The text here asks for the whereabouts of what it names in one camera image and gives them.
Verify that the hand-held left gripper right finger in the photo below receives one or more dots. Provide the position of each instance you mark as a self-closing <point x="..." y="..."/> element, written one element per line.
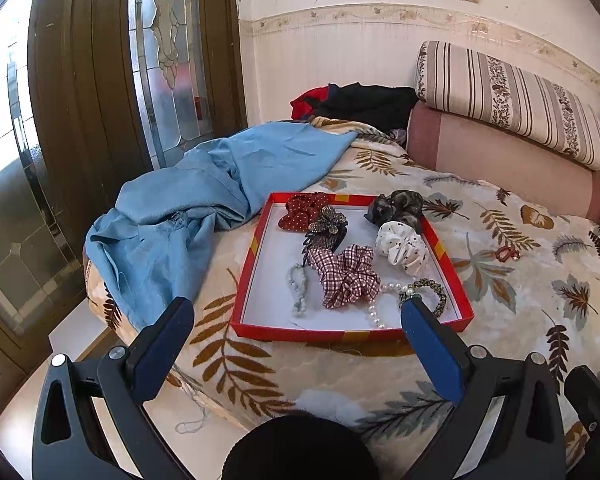
<point x="432" y="345"/>

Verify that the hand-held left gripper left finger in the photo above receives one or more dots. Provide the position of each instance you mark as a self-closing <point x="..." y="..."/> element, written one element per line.
<point x="160" y="345"/>

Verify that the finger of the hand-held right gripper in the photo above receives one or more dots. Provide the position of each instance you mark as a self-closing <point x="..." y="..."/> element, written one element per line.
<point x="592" y="410"/>

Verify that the white polka dot scrunchie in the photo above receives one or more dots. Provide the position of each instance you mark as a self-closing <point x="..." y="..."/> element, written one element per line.
<point x="397" y="245"/>

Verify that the red plaid scrunchie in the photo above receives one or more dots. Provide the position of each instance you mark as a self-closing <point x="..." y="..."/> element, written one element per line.
<point x="347" y="275"/>

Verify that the red cardboard box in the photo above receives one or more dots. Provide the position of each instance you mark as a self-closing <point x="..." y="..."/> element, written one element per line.
<point x="275" y="280"/>

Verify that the rhinestone butterfly hair clip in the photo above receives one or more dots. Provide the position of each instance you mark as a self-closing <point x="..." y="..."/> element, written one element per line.
<point x="325" y="225"/>

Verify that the leaf print blanket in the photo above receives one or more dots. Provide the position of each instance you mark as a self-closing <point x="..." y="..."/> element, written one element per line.
<point x="505" y="310"/>

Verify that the grey thread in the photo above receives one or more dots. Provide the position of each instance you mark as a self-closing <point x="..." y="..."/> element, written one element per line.
<point x="192" y="427"/>

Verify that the grey sheer scrunchie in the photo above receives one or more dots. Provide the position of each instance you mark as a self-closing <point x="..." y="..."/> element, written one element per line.
<point x="400" y="205"/>

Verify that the blue cloth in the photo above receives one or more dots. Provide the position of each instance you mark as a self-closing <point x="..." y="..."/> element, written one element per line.
<point x="180" y="200"/>

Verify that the black round object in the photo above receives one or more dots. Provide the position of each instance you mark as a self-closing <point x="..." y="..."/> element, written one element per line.
<point x="295" y="450"/>

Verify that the red polka dot scrunchie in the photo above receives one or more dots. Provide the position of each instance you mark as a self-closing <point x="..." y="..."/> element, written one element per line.
<point x="295" y="215"/>

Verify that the pink sofa backrest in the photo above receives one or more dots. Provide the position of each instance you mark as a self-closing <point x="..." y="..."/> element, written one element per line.
<point x="470" y="150"/>

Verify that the brown wooden glass door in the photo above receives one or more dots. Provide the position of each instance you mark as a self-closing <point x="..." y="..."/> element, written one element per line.
<point x="105" y="60"/>
<point x="20" y="185"/>

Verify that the lavender cloth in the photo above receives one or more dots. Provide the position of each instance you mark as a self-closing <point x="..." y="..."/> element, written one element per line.
<point x="398" y="135"/>

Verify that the black cloth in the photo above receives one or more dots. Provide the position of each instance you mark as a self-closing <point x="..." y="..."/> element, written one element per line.
<point x="370" y="105"/>

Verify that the striped floral cushion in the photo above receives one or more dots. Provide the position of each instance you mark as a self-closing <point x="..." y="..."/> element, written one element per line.
<point x="505" y="95"/>

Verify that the red cloth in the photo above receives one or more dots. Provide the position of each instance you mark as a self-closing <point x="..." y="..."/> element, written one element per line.
<point x="302" y="107"/>

